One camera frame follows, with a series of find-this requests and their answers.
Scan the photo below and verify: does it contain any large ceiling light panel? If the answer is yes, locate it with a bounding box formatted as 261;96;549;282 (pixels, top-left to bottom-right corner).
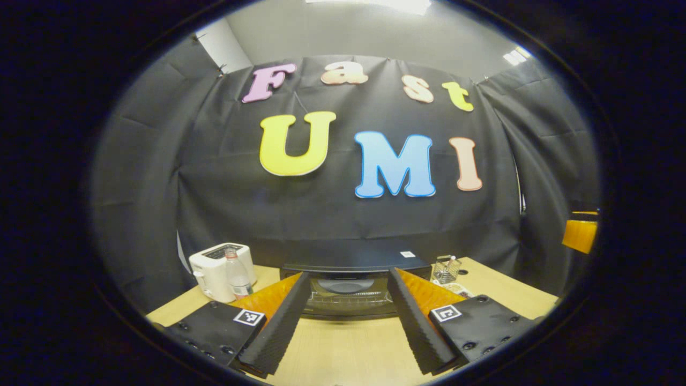
304;0;433;16

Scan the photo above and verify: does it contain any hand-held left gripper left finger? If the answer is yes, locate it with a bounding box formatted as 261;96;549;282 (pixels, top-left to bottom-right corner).
153;272;312;377

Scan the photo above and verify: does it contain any white toaster cable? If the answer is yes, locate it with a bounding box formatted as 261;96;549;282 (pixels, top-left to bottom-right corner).
175;231;193;275

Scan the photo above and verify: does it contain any white divided tray of beans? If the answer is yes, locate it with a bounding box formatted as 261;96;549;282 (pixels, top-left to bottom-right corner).
439;282;475;300

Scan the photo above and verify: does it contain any thin cable on backdrop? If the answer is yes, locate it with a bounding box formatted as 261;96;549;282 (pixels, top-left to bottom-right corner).
513;160;527;215

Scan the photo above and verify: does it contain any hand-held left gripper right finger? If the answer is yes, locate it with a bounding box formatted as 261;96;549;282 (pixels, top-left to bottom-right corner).
387;267;547;376

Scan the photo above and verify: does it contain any small ceiling light panel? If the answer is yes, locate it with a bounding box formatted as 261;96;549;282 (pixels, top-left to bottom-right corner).
502;46;532;66

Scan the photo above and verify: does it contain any clear bottle with red label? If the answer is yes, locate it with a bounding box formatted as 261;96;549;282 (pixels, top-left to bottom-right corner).
225;248;254;300

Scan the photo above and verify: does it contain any black electric oven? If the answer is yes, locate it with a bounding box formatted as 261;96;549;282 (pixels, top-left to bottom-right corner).
279;249;433;322

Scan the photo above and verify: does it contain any white toaster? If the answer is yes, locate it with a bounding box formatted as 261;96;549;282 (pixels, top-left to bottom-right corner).
188;242;257;303

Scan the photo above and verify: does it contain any black backdrop cloth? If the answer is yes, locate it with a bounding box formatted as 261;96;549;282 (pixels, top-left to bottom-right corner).
91;35;601;314

